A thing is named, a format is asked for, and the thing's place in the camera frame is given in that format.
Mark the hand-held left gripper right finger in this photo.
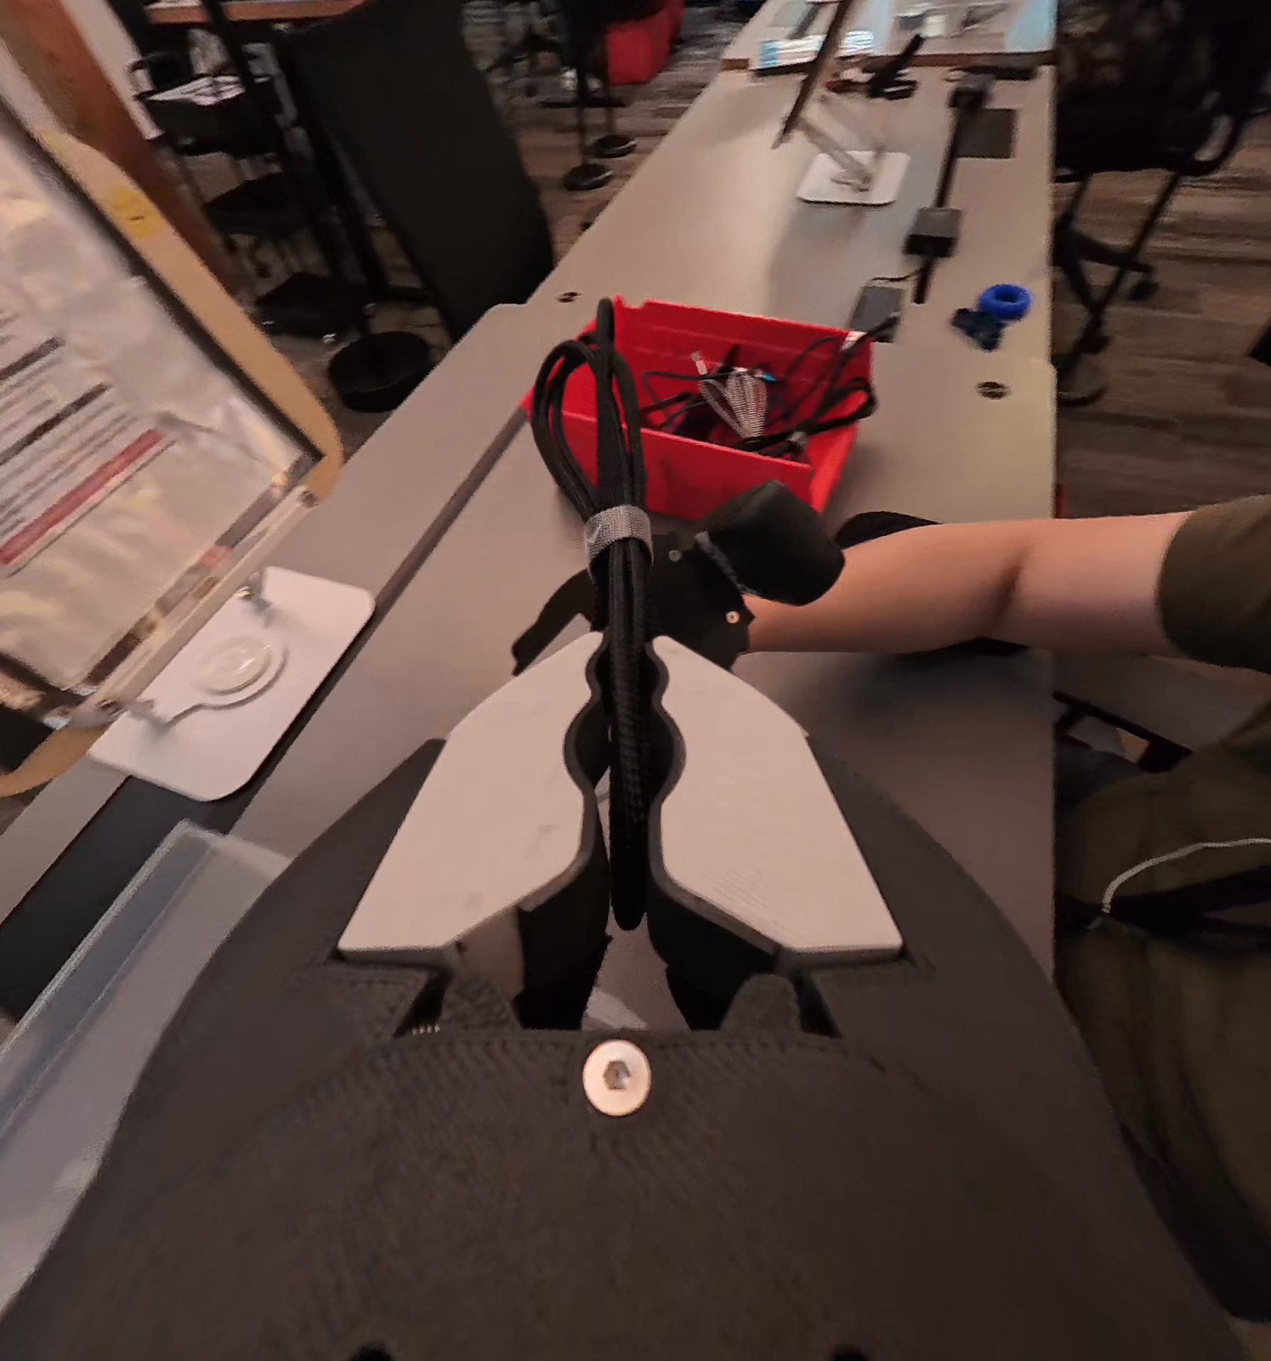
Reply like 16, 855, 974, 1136
648, 638, 904, 1027

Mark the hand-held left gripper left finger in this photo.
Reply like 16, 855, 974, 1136
337, 632, 607, 1027

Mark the red plastic bin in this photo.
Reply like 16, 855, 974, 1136
519, 298, 875, 514

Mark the black white braided cable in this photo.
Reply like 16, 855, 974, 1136
691, 351, 773, 439

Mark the black usb cable bundle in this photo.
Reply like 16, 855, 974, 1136
529, 298, 664, 934

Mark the clear acrylic organizer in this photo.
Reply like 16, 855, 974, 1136
0, 819, 290, 1342

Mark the person's right forearm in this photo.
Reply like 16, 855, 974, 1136
747, 510, 1190, 656

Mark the black rounded pad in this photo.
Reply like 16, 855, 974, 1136
837, 513, 1025, 659

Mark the dark blue object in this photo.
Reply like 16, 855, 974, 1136
952, 282, 1036, 351

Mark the white flat device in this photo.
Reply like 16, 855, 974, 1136
773, 0, 913, 207

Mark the grey chair armrest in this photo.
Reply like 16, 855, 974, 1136
1055, 654, 1271, 768

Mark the wooden stand board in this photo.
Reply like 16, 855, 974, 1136
0, 128, 343, 802

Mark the black round base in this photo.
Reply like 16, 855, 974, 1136
329, 330, 432, 414

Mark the black column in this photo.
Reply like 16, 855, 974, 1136
284, 0, 554, 332

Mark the printed instruction sheet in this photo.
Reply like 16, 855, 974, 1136
0, 106, 312, 682

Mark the black office chair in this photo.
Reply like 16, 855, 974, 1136
1055, 0, 1271, 405

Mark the tangle of mixed cables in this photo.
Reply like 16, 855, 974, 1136
635, 335, 879, 448

